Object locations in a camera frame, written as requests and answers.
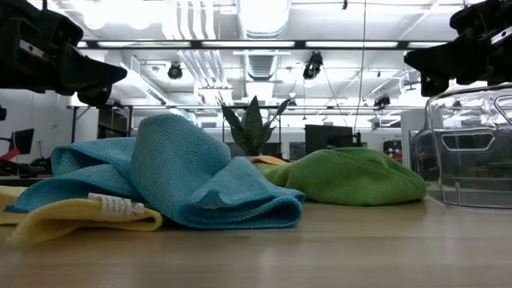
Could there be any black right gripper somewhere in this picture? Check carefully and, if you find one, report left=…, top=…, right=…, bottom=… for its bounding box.
left=403, top=0, right=512, bottom=98

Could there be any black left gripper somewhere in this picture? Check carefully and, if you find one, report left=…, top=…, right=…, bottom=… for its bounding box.
left=0, top=0, right=129, bottom=107

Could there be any clear plastic basket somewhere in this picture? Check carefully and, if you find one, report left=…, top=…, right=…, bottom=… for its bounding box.
left=409, top=82, right=512, bottom=210

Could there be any blue microfiber towel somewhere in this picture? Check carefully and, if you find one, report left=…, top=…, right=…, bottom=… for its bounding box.
left=3, top=113, right=306, bottom=230

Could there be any yellow microfiber towel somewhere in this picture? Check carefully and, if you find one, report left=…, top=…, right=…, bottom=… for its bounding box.
left=0, top=185, right=165, bottom=246

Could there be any green microfiber towel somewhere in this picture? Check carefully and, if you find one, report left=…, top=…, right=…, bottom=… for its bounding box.
left=254, top=146, right=428, bottom=207

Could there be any orange microfiber towel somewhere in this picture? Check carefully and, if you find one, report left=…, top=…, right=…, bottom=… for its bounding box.
left=244, top=154, right=289, bottom=167

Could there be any black shelving unit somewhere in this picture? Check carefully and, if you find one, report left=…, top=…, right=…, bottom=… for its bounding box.
left=98, top=106, right=133, bottom=139

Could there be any black overhead light bar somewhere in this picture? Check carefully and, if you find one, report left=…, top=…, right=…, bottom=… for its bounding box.
left=75, top=38, right=451, bottom=51

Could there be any small black tilted monitor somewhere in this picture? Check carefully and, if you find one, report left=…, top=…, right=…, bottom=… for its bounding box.
left=7, top=127, right=35, bottom=156

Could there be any black background equipment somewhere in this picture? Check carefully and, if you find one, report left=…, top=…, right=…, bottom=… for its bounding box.
left=30, top=156, right=53, bottom=175

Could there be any red flat object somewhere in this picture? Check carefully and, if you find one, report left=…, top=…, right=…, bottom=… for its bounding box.
left=0, top=146, right=21, bottom=162

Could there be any wide black monitor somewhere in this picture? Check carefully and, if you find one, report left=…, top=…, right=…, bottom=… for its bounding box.
left=304, top=123, right=355, bottom=156

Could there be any potted plant in white pot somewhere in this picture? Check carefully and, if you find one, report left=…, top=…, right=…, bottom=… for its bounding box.
left=214, top=94, right=292, bottom=158

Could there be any thin hanging black cable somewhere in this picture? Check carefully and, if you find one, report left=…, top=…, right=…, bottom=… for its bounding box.
left=353, top=0, right=367, bottom=133

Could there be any silver ventilation duct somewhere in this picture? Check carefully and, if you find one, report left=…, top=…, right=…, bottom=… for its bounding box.
left=235, top=0, right=292, bottom=81

